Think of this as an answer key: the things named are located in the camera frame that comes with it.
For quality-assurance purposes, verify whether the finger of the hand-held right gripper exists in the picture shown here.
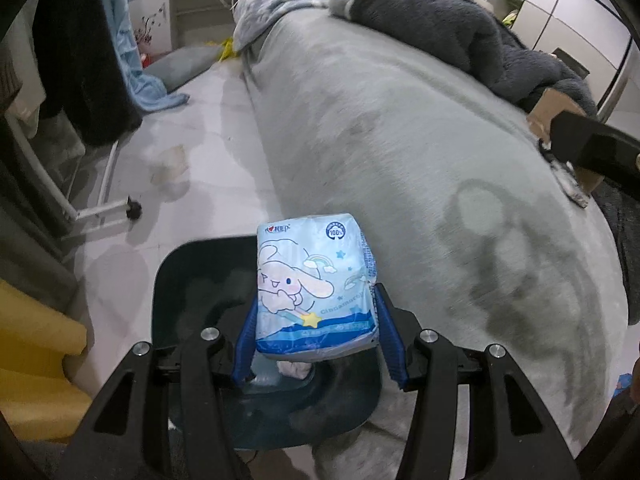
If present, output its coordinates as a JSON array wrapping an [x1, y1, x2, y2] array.
[[550, 111, 640, 183]]

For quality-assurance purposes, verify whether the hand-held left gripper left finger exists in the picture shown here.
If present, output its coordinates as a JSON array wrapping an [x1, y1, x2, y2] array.
[[55, 300, 261, 480]]

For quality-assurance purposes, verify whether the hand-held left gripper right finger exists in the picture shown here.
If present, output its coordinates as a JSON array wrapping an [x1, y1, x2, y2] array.
[[372, 282, 581, 480]]

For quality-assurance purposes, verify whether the white tissue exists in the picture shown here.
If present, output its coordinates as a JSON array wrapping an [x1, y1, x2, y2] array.
[[277, 359, 312, 381]]

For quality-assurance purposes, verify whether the brown cardboard piece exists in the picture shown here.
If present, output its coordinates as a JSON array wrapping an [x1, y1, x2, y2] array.
[[526, 87, 606, 197]]

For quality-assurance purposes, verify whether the dark teal trash bin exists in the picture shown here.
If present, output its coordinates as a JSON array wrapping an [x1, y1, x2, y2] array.
[[151, 237, 383, 448]]

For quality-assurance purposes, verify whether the blue cartoon tissue packet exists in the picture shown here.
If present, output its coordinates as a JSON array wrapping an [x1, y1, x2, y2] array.
[[256, 212, 378, 363]]

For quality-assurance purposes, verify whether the dark office chair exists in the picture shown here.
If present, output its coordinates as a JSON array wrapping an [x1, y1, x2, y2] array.
[[551, 47, 588, 79]]

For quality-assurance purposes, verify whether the white wardrobe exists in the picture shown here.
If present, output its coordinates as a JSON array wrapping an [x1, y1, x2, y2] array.
[[480, 0, 633, 121]]

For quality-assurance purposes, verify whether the grey upholstered bed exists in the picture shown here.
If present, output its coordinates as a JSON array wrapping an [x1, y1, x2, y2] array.
[[235, 0, 631, 480]]

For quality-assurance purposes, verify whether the dark grey fleece blanket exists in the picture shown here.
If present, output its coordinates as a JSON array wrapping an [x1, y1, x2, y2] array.
[[330, 0, 598, 116]]

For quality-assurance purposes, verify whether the yellow foam cushion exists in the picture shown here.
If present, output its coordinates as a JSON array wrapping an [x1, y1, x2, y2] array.
[[0, 280, 94, 443]]

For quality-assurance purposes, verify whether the white clothes rack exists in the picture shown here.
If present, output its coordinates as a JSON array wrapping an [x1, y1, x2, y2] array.
[[5, 110, 143, 223]]

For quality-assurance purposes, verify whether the grey floor cushion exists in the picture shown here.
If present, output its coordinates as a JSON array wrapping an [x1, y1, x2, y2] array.
[[145, 46, 223, 93]]

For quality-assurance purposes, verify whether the long black fleece garment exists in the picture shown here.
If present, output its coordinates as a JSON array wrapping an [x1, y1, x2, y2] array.
[[32, 0, 146, 146]]

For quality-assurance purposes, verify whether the light blue bathrobe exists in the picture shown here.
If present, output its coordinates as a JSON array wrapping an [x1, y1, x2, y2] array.
[[95, 0, 190, 113]]

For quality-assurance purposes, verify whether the white vanity desk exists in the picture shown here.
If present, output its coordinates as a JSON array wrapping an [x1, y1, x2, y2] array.
[[127, 0, 261, 61]]

